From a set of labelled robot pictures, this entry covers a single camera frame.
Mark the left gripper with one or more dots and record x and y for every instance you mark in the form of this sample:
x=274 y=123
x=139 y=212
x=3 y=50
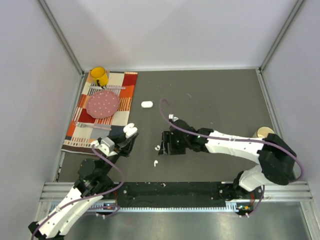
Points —
x=120 y=138

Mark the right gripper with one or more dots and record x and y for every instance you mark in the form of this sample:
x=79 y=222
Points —
x=168 y=137

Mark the white charging case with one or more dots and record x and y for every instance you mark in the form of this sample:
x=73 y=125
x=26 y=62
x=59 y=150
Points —
x=147 y=104
x=130 y=130

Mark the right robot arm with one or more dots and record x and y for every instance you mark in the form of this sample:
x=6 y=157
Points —
x=273 y=158

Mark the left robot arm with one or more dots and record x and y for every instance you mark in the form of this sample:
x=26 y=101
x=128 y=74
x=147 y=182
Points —
x=97 y=178

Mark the patchwork orange placemat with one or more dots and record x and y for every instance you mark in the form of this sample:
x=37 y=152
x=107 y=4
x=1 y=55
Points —
x=77 y=139

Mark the pink polka dot plate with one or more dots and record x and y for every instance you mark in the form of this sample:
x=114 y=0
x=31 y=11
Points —
x=102 y=104

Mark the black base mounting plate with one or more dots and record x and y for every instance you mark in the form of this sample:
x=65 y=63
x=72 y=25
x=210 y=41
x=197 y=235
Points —
x=180 y=194

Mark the yellow mug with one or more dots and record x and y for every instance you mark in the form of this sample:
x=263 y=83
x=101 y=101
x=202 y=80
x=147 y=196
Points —
x=99 y=75

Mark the cream dotted mug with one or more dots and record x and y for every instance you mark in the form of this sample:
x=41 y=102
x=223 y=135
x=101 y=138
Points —
x=263 y=132

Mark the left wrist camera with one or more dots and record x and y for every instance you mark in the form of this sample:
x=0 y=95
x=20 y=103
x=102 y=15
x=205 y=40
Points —
x=105 y=145

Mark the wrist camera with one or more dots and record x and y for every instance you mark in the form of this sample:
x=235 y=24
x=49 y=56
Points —
x=105 y=145
x=172 y=118

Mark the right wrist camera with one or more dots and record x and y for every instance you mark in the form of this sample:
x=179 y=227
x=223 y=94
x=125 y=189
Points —
x=172 y=118

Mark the white cable duct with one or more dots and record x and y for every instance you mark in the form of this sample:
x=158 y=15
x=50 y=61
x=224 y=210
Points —
x=228 y=207

